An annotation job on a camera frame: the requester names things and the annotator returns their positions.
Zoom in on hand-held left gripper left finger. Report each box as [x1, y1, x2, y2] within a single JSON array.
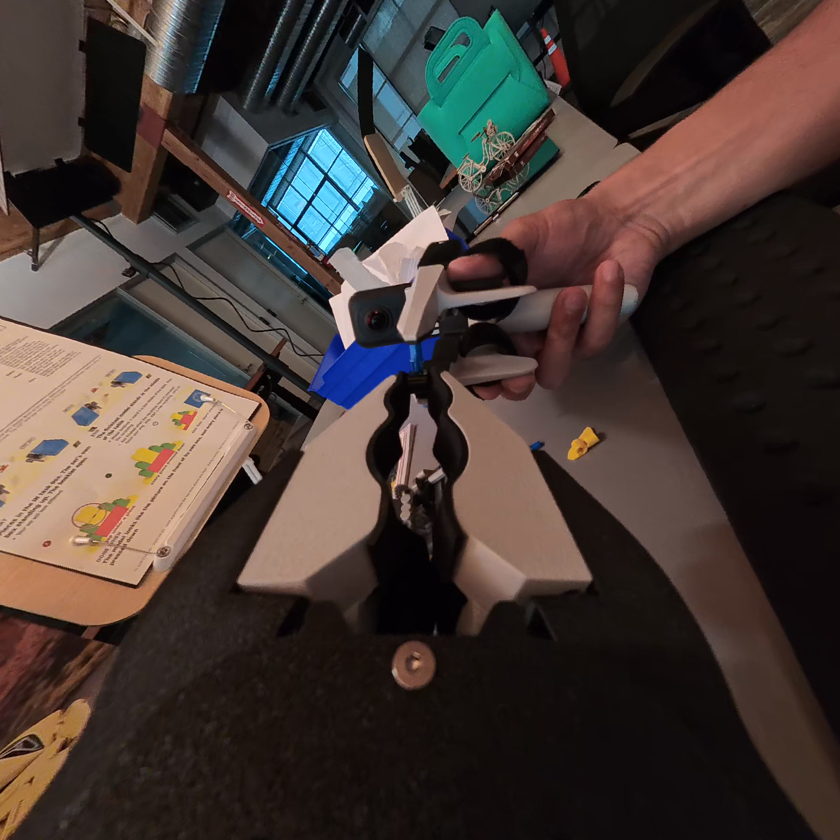
[[236, 373, 406, 634]]

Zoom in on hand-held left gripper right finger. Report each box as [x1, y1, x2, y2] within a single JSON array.
[[428, 369, 595, 635]]

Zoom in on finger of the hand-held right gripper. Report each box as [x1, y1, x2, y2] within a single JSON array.
[[398, 262, 451, 344]]

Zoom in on lego car chassis model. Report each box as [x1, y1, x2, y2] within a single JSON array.
[[392, 459, 454, 559]]

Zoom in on person's right forearm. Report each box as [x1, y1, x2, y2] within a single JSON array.
[[587, 10, 840, 266]]

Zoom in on person's right hand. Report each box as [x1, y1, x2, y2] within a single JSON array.
[[449, 196, 665, 403]]

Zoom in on white paper bags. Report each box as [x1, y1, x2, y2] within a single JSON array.
[[328, 206, 454, 329]]

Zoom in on blue plastic bin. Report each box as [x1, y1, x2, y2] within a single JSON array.
[[308, 226, 470, 409]]

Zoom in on large grid window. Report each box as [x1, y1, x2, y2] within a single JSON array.
[[262, 128, 378, 253]]

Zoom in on beige board on stand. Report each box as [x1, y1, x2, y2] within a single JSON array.
[[357, 49, 411, 201]]

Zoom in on miniature white bicycle model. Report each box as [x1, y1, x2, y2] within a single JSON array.
[[457, 118, 517, 193]]

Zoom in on wooden support beam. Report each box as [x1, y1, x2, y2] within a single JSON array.
[[161, 125, 345, 293]]

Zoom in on black metal pole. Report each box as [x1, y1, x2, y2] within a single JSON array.
[[72, 213, 312, 395]]

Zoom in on brown wooden case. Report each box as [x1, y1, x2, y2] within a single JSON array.
[[489, 108, 557, 185]]

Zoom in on teal flat board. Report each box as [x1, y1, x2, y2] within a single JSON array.
[[525, 134, 562, 175]]

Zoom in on wooden instruction board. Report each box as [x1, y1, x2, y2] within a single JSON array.
[[0, 318, 270, 627]]

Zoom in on green felt bag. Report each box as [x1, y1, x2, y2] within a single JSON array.
[[418, 8, 552, 165]]

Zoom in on black perforated chair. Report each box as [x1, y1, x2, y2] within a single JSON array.
[[633, 190, 840, 756]]

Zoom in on orange traffic cone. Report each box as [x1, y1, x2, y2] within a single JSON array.
[[539, 26, 572, 86]]

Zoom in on black office chair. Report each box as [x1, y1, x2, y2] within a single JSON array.
[[558, 0, 775, 139]]

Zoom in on white ceiling appliance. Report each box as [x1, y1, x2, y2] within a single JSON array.
[[0, 0, 86, 175]]

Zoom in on black hanging cable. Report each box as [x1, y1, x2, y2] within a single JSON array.
[[151, 262, 329, 358]]

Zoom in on silver air duct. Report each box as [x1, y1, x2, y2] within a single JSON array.
[[144, 0, 355, 112]]

